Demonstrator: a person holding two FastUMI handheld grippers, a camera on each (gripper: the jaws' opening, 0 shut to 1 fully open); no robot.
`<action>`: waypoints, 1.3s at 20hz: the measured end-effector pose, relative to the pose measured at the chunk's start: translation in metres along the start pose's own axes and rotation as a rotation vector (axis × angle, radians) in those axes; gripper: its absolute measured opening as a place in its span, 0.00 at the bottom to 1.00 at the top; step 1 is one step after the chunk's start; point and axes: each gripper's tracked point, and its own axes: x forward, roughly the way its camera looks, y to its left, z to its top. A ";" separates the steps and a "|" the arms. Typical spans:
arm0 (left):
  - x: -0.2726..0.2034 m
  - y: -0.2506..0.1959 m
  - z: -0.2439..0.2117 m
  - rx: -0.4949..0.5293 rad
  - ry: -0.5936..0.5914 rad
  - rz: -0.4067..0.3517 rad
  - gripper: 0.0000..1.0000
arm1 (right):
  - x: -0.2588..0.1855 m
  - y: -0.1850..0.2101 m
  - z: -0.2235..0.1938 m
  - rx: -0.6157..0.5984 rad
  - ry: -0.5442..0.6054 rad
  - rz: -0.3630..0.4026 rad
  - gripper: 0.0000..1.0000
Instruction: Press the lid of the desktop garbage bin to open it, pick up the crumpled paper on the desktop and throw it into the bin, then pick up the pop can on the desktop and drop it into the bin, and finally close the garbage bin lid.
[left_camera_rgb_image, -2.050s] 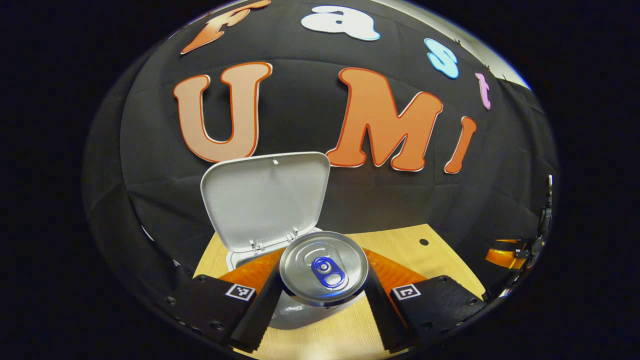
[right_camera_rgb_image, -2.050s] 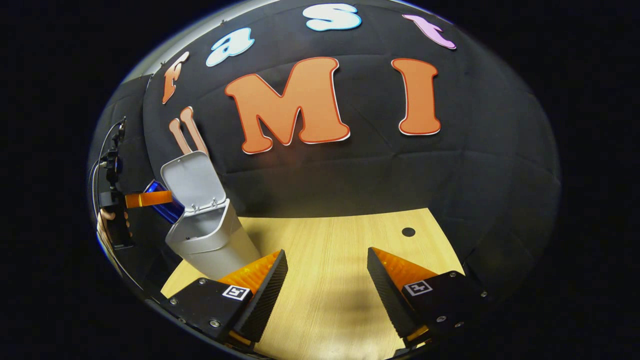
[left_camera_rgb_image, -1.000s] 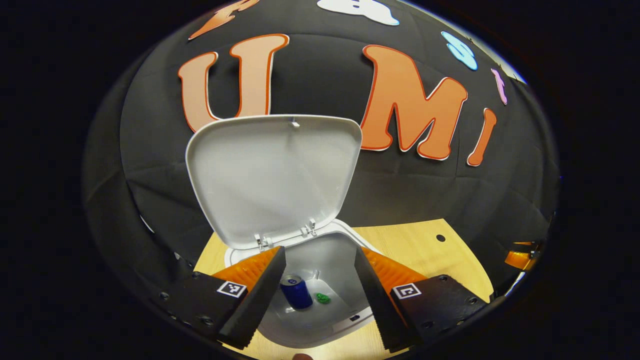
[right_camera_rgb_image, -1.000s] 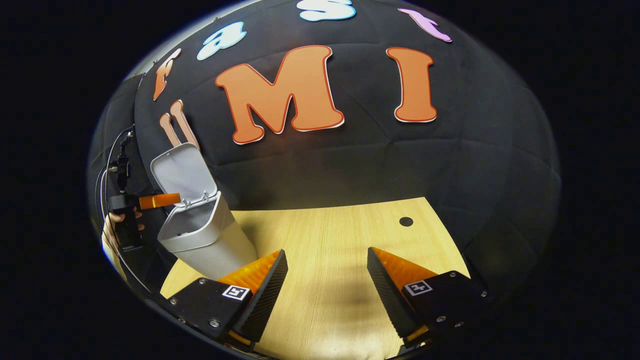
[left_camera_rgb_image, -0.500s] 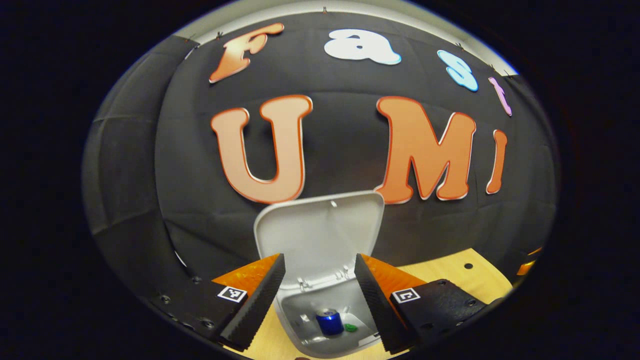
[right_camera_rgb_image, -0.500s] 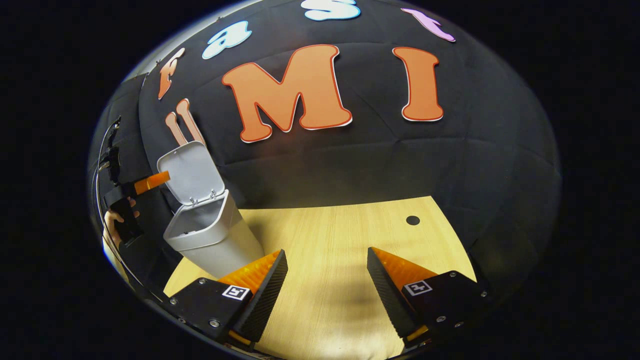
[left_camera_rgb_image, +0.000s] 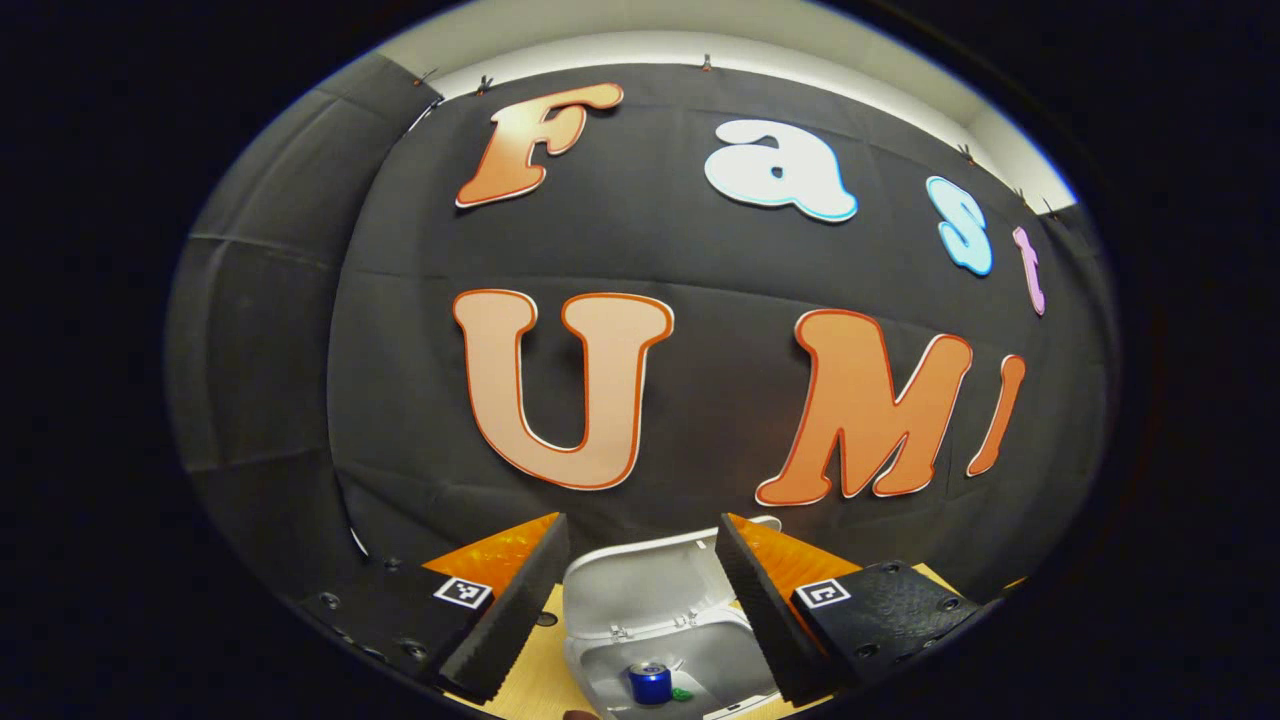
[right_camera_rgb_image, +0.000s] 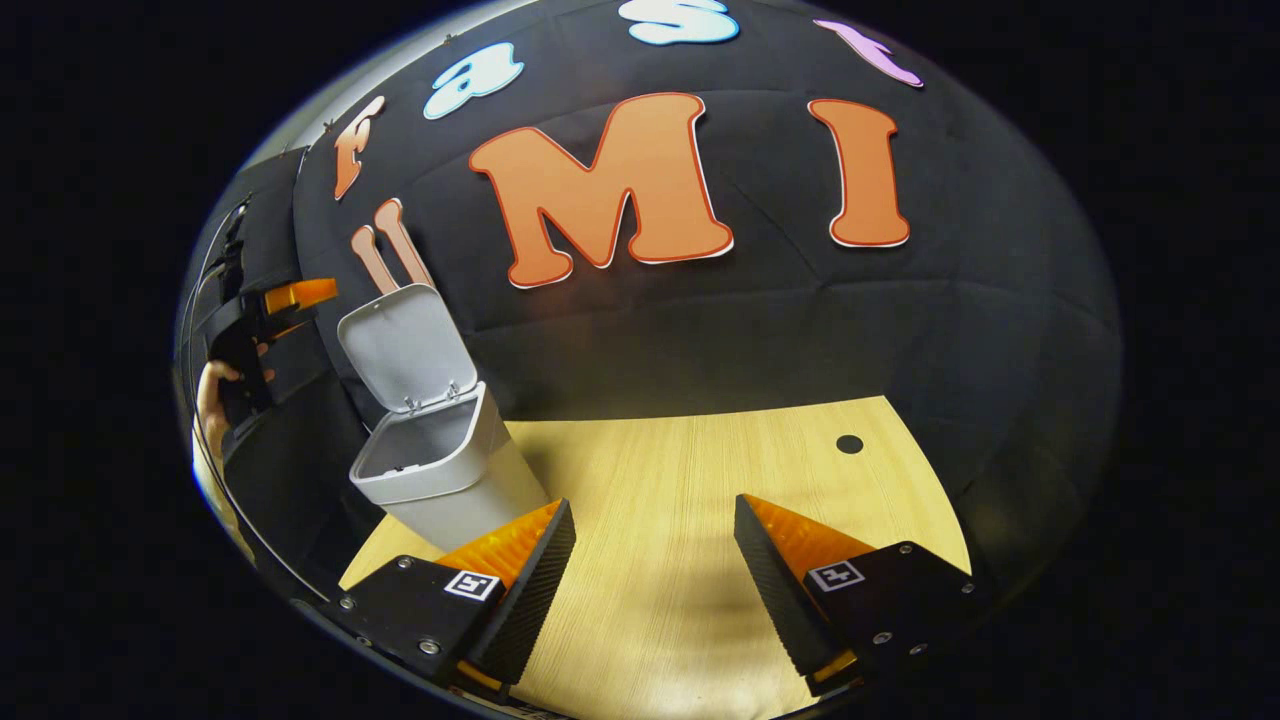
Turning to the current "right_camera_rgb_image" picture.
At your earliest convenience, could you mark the wooden desktop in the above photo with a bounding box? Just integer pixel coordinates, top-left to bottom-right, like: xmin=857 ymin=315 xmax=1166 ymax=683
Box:
xmin=340 ymin=395 xmax=973 ymax=720

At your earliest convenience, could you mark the black cable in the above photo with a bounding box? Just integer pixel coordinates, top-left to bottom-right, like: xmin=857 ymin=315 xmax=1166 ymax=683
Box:
xmin=178 ymin=200 xmax=251 ymax=501

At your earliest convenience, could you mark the white desktop garbage bin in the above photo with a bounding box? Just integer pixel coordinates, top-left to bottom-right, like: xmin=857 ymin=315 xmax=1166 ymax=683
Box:
xmin=337 ymin=283 xmax=551 ymax=554

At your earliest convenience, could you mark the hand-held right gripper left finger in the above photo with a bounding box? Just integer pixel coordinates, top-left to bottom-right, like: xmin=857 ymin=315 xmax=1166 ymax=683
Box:
xmin=330 ymin=498 xmax=578 ymax=691

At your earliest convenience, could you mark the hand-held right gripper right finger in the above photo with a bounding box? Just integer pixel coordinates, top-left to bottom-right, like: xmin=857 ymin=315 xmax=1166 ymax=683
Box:
xmin=733 ymin=493 xmax=986 ymax=698

